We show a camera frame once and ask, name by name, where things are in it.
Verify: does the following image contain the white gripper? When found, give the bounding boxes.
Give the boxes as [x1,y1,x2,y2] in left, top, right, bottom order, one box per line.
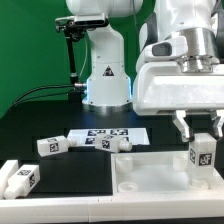
[133,63,224,142]

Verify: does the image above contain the white square table top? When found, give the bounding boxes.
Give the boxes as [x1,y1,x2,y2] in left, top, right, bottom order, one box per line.
[111,151,224,201]

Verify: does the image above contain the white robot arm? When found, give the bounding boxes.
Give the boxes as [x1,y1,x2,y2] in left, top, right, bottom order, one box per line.
[66,0,224,141]

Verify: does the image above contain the white tag sheet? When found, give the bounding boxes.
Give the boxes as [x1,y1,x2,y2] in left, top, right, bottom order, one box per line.
[68,128,150,146]

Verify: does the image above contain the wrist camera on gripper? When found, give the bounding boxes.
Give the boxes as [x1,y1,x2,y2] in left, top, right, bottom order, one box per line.
[136,36,188,72]

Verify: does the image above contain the black cables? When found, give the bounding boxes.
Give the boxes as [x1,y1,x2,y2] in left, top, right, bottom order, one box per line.
[11,83,88,109]

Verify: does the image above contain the black camera on stand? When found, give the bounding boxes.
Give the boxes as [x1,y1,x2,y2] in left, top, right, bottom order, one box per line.
[55,14,109,102]

